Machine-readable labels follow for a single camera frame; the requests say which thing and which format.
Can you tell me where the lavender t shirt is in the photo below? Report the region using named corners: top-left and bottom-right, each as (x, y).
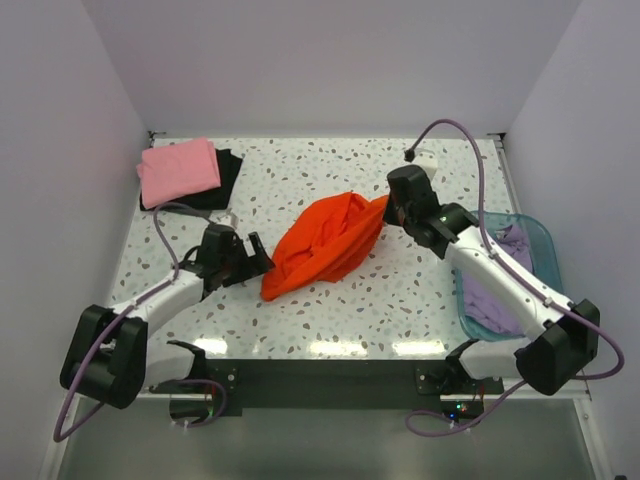
top-left (462, 225), bottom-right (533, 337)

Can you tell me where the teal plastic basket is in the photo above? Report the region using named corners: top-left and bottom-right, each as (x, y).
top-left (454, 212), bottom-right (564, 342)

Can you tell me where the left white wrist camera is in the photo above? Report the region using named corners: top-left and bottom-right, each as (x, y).
top-left (210, 211), bottom-right (239, 229)

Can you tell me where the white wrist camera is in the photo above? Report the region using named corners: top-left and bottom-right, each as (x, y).
top-left (210, 211), bottom-right (239, 229)
top-left (404, 147), bottom-right (438, 181)

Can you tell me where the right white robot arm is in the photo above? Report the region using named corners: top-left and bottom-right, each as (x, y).
top-left (384, 164), bottom-right (600, 396)

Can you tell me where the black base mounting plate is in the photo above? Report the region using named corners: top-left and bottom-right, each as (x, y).
top-left (149, 357), bottom-right (504, 419)

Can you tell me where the orange t shirt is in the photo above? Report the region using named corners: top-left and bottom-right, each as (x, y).
top-left (261, 192), bottom-right (388, 301)

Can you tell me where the folded black t shirt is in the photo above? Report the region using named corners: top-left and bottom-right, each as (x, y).
top-left (139, 147), bottom-right (243, 211)

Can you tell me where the folded pink t shirt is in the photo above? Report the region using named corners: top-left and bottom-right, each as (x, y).
top-left (136, 137), bottom-right (221, 209)

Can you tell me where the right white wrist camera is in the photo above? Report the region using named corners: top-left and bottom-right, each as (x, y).
top-left (404, 147), bottom-right (438, 181)

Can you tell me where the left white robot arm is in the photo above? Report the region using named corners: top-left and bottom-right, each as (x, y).
top-left (59, 223), bottom-right (275, 409)

